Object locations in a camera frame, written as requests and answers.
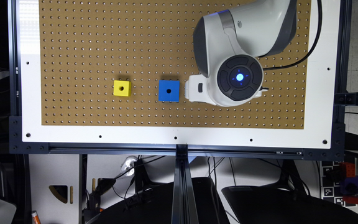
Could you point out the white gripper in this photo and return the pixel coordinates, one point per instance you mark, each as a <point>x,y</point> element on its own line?
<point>196,90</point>

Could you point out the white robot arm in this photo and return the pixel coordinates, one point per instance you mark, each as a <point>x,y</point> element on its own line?
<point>227,44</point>

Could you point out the red block on shelf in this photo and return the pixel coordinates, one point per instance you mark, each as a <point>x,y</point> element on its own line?
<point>348,169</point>

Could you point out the blue block on shelf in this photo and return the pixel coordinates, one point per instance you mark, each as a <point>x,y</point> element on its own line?
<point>349,186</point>

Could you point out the blue cube with hole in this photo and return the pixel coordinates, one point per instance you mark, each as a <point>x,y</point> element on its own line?
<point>168,90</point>

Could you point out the yellow cube with hole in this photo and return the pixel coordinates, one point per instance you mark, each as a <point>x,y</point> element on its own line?
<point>122,88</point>

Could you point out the brown perforated pegboard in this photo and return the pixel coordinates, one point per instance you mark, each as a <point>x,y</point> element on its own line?
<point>86,45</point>

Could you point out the black office chair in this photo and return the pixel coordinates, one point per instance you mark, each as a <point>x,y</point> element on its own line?
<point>263,205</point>

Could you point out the white cabinet panel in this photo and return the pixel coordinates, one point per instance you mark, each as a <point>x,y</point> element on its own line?
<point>55,185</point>

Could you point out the black aluminium table frame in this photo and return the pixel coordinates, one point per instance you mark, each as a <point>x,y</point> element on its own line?
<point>322,139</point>

